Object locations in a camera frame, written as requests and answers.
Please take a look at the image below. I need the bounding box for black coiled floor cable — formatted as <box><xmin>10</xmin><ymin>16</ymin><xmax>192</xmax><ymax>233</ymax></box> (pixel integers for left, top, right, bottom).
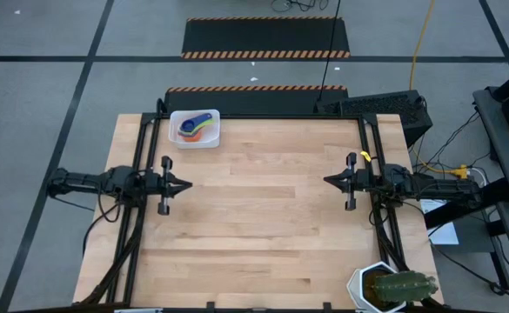
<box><xmin>271</xmin><ymin>0</ymin><xmax>330</xmax><ymax>13</ymax></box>

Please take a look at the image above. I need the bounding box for black hanging cable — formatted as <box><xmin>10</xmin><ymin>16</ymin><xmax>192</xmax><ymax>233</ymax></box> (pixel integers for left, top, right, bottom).
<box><xmin>318</xmin><ymin>0</ymin><xmax>343</xmax><ymax>103</ymax></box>

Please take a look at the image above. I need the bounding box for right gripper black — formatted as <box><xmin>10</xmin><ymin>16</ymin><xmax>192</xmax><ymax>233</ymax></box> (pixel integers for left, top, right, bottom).
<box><xmin>323</xmin><ymin>151</ymin><xmax>386</xmax><ymax>212</ymax></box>

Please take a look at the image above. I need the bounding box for black left base cable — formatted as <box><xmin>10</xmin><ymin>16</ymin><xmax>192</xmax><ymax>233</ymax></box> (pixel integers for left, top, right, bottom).
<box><xmin>81</xmin><ymin>201</ymin><xmax>123</xmax><ymax>258</ymax></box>

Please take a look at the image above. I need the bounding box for yellow hanging cable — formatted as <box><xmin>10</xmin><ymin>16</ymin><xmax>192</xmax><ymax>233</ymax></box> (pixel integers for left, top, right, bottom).
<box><xmin>408</xmin><ymin>0</ymin><xmax>437</xmax><ymax>91</ymax></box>

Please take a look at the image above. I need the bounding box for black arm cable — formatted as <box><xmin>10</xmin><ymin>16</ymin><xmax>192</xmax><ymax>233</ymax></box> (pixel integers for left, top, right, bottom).
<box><xmin>96</xmin><ymin>190</ymin><xmax>124</xmax><ymax>224</ymax></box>
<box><xmin>368</xmin><ymin>196</ymin><xmax>391</xmax><ymax>228</ymax></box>

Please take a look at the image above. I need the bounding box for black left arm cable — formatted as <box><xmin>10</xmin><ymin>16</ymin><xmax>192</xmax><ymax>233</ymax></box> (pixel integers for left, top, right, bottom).
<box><xmin>96</xmin><ymin>190</ymin><xmax>124</xmax><ymax>224</ymax></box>

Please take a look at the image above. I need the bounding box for orange measuring cup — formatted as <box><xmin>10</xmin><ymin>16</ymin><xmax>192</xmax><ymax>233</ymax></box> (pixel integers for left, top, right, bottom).
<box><xmin>177</xmin><ymin>130</ymin><xmax>204</xmax><ymax>143</ymax></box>

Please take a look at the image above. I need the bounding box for black computer case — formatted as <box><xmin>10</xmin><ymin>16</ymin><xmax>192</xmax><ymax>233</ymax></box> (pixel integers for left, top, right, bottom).
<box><xmin>314</xmin><ymin>90</ymin><xmax>434</xmax><ymax>148</ymax></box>

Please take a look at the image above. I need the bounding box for black metal table frame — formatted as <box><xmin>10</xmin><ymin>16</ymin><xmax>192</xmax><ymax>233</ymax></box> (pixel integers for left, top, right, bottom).
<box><xmin>77</xmin><ymin>98</ymin><xmax>445</xmax><ymax>313</ymax></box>

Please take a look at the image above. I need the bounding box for green cactus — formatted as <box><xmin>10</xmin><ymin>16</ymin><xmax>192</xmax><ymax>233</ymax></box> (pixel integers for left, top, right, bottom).
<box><xmin>373</xmin><ymin>270</ymin><xmax>439</xmax><ymax>303</ymax></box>

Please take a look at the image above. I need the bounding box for black desk leg beam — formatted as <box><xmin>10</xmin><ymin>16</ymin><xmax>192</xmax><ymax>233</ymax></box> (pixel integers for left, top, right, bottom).
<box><xmin>423</xmin><ymin>176</ymin><xmax>509</xmax><ymax>230</ymax></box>

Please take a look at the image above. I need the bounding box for white plastic basket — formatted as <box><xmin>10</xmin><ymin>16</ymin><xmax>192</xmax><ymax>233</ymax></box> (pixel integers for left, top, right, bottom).
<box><xmin>168</xmin><ymin>109</ymin><xmax>222</xmax><ymax>150</ymax></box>

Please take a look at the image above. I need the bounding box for white angular plant pot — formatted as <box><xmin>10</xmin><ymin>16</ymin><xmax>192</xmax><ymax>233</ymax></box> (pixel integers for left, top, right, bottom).
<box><xmin>346</xmin><ymin>261</ymin><xmax>408</xmax><ymax>313</ymax></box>

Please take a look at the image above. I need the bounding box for dark blue measuring cup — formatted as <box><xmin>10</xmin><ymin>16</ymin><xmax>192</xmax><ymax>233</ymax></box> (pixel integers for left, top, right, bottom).
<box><xmin>179</xmin><ymin>113</ymin><xmax>214</xmax><ymax>134</ymax></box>

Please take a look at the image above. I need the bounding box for green measuring cup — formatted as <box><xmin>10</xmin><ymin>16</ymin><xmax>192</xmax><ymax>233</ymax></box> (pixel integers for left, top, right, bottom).
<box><xmin>191</xmin><ymin>118</ymin><xmax>217</xmax><ymax>133</ymax></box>

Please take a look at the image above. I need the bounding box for black hazard-striped floor mat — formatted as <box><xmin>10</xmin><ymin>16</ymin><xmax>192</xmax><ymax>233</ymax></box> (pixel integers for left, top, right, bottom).
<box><xmin>181</xmin><ymin>16</ymin><xmax>352</xmax><ymax>60</ymax></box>
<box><xmin>163</xmin><ymin>84</ymin><xmax>350</xmax><ymax>116</ymax></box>

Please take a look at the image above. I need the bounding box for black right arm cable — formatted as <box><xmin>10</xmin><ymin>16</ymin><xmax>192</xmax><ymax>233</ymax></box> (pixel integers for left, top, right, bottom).
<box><xmin>368</xmin><ymin>196</ymin><xmax>391</xmax><ymax>228</ymax></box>

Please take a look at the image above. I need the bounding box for white paper sheet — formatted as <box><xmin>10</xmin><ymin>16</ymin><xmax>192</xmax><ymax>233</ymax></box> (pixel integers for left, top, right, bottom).
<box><xmin>419</xmin><ymin>193</ymin><xmax>460</xmax><ymax>247</ymax></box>

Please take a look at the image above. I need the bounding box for yellow cable connector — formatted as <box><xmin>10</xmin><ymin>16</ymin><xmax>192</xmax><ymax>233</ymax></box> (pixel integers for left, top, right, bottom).
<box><xmin>452</xmin><ymin>164</ymin><xmax>471</xmax><ymax>183</ymax></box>

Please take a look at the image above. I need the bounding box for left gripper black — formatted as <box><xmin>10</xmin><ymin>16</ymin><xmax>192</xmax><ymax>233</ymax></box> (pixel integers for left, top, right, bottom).
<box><xmin>143</xmin><ymin>155</ymin><xmax>193</xmax><ymax>216</ymax></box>

